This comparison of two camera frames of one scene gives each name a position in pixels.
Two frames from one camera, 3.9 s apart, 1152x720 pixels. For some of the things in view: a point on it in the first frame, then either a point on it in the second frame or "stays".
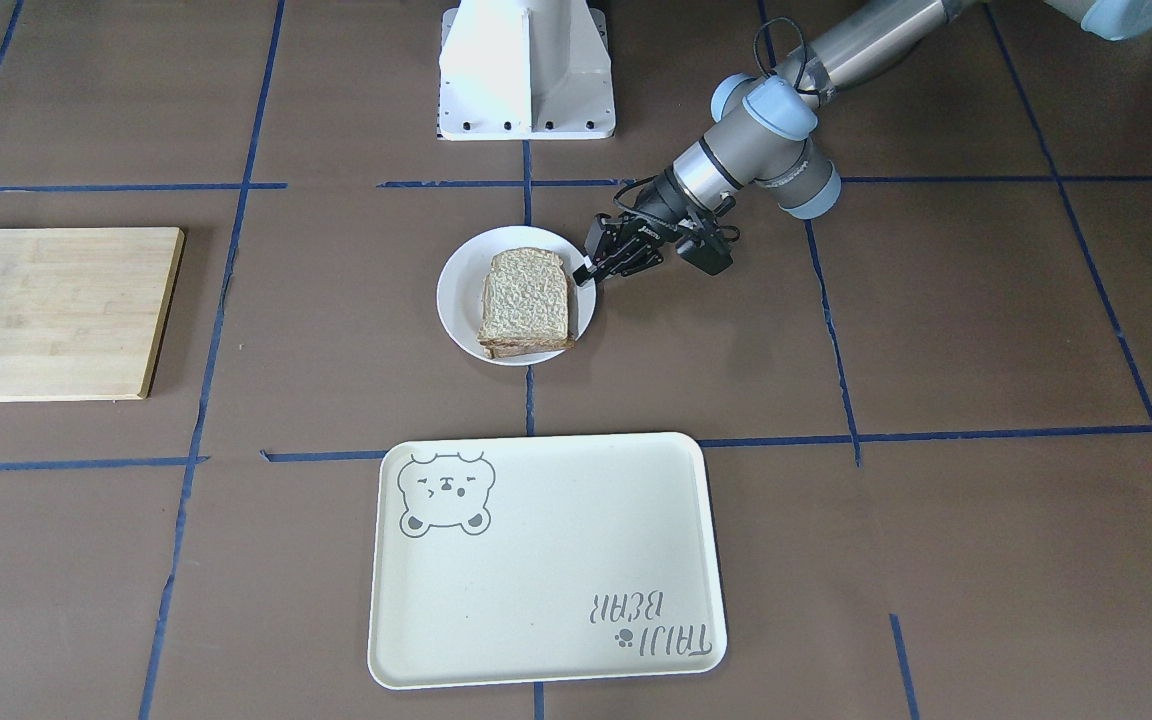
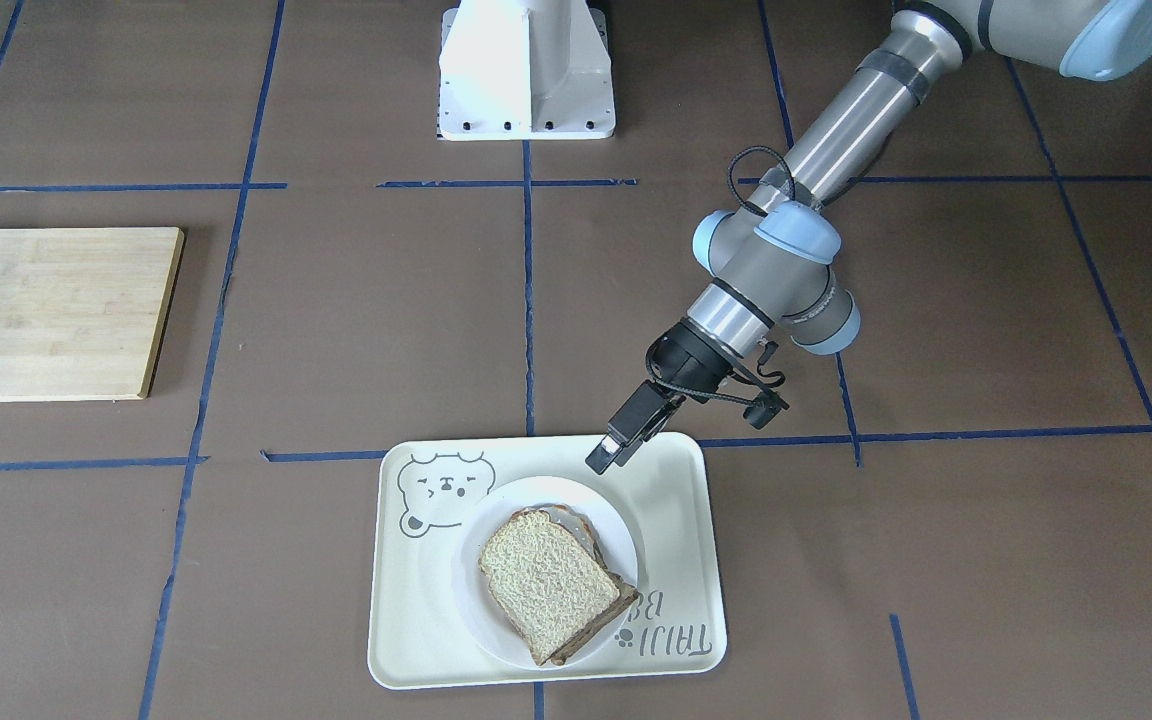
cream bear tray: [538, 558] stays
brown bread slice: [503, 348] -> [627, 589]
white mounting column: [525, 70] stays
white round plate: [459, 287] -> [470, 588]
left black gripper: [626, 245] -> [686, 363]
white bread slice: [525, 296] -> [549, 584]
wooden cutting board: [50, 314] stays
